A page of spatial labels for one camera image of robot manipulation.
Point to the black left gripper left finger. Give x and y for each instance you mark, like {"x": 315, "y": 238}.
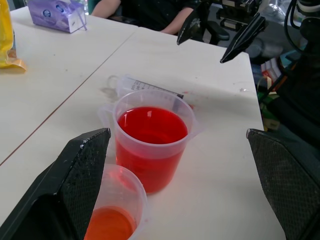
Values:
{"x": 62, "y": 190}

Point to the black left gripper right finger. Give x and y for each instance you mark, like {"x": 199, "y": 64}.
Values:
{"x": 290, "y": 180}

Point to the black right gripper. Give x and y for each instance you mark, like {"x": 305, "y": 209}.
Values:
{"x": 237, "y": 11}

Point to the small beaker orange liquid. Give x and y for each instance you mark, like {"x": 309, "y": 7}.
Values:
{"x": 120, "y": 185}

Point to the large beaker red liquid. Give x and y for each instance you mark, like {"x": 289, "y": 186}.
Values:
{"x": 150, "y": 155}

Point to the empty clear measuring cup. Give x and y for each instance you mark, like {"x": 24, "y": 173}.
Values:
{"x": 140, "y": 85}

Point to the black office chair armrest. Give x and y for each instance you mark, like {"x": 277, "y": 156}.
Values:
{"x": 217, "y": 31}

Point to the red and white carton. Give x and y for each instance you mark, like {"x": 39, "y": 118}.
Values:
{"x": 271, "y": 70}

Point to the person in dark shirt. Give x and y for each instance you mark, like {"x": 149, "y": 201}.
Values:
{"x": 150, "y": 11}

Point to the dark robot body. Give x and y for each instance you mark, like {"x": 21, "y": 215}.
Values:
{"x": 300, "y": 100}

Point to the yellow plastic bag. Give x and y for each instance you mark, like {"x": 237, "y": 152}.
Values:
{"x": 5, "y": 37}

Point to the purple tissue box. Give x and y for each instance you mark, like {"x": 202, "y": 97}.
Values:
{"x": 53, "y": 16}

